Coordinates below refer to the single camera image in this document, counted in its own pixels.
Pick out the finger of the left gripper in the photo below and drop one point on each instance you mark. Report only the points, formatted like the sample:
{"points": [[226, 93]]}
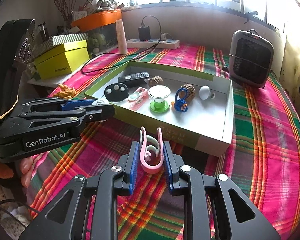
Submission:
{"points": [[82, 114], [51, 104]]}

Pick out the white egg-shaped knob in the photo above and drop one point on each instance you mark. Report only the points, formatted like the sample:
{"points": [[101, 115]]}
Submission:
{"points": [[205, 93]]}

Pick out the yellow cardboard box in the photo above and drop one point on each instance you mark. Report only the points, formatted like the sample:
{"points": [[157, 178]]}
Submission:
{"points": [[61, 60]]}

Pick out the white power strip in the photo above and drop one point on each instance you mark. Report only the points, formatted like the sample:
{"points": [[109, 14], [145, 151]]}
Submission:
{"points": [[163, 44]]}

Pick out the striped white green box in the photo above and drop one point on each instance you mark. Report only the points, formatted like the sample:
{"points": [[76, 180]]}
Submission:
{"points": [[58, 40]]}

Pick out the pink white ear hook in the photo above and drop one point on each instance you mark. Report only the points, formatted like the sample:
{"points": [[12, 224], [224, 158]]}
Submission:
{"points": [[151, 151]]}

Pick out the green white shallow box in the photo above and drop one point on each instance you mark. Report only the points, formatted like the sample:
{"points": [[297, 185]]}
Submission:
{"points": [[207, 126]]}

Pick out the black oval three-button disc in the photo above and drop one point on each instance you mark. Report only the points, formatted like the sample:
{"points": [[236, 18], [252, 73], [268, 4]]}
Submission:
{"points": [[116, 92]]}

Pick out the black camera module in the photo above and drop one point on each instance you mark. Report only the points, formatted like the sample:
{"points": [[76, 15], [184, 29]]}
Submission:
{"points": [[16, 45]]}

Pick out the black rectangular remote device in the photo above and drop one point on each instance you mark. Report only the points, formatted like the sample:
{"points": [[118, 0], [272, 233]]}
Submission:
{"points": [[134, 79]]}

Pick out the beige cream tube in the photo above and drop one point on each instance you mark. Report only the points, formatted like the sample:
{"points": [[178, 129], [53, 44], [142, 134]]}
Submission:
{"points": [[121, 38]]}

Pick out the black charger plug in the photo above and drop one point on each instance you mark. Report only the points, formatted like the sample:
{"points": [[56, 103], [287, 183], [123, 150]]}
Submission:
{"points": [[144, 33]]}

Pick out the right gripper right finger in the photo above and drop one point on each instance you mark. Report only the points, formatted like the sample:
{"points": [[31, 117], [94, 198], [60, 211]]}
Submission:
{"points": [[214, 207]]}

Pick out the plaid pink green cloth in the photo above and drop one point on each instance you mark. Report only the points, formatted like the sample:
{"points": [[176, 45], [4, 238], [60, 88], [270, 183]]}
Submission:
{"points": [[263, 160]]}

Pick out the white green suction cup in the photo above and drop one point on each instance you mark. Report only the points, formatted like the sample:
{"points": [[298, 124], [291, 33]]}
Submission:
{"points": [[159, 94]]}

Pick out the orange knotted rope toy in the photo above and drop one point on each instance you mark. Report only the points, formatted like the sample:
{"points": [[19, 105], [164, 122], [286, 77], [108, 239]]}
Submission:
{"points": [[65, 92]]}

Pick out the grey black space heater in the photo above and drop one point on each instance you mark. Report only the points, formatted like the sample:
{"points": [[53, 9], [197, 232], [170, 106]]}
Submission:
{"points": [[250, 58]]}

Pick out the left hand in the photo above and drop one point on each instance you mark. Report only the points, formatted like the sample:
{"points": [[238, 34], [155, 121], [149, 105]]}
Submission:
{"points": [[24, 170]]}

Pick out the blue cord loop keychain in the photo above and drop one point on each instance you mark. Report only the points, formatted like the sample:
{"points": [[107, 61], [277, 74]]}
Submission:
{"points": [[180, 104]]}

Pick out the pink clip holder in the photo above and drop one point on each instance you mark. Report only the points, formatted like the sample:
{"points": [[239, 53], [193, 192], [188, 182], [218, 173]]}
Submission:
{"points": [[138, 98]]}

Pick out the brown walnut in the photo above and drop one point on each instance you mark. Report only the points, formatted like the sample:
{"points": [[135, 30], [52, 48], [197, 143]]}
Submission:
{"points": [[189, 93], [155, 80]]}

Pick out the potted succulent plant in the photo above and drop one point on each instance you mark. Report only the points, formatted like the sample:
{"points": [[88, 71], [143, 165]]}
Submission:
{"points": [[102, 5]]}

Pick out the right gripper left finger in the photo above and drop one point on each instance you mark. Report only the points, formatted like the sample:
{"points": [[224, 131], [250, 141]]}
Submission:
{"points": [[87, 204]]}

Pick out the floral yellow curtain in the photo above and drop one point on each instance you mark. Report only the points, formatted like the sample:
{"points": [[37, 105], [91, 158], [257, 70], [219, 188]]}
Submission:
{"points": [[290, 71]]}

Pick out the orange planter tray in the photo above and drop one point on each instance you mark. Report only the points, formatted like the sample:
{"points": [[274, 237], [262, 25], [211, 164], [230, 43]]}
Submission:
{"points": [[97, 20]]}

